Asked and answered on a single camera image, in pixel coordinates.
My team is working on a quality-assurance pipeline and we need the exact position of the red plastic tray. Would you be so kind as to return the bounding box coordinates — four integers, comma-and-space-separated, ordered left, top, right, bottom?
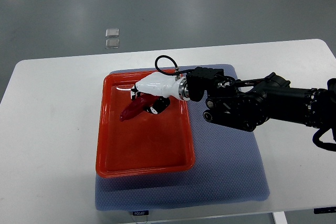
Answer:
96, 70, 195, 178

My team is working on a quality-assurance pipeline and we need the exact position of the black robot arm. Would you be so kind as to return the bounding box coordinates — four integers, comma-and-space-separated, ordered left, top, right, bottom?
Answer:
131, 67, 335, 152

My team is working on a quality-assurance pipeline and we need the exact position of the black mat label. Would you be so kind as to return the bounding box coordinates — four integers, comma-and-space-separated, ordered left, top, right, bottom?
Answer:
132, 210, 149, 216

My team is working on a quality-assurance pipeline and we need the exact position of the white table leg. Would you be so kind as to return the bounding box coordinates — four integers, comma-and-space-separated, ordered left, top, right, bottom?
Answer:
272, 211, 288, 224

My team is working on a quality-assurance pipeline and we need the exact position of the upper grey floor plate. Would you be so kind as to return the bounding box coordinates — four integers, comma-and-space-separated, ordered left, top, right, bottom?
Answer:
106, 28, 119, 38

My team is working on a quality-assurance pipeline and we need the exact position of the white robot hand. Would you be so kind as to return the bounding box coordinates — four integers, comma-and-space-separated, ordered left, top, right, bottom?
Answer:
130, 72, 187, 114

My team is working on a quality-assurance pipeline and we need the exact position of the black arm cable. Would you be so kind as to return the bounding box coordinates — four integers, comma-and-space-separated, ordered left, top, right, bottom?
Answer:
154, 55, 195, 80

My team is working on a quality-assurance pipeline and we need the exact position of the red pepper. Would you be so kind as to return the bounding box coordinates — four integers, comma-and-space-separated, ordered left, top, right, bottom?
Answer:
120, 94, 159, 122

